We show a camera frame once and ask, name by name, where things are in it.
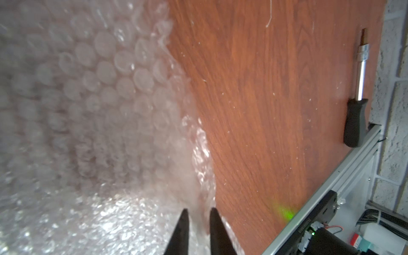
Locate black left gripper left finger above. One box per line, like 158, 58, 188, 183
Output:
164, 208, 190, 255

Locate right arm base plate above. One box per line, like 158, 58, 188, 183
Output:
275, 190, 337, 255

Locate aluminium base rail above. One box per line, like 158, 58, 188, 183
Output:
263, 124, 381, 255

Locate black handled screwdriver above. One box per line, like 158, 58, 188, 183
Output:
343, 28, 370, 148

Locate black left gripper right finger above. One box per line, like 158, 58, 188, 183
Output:
209, 207, 237, 255

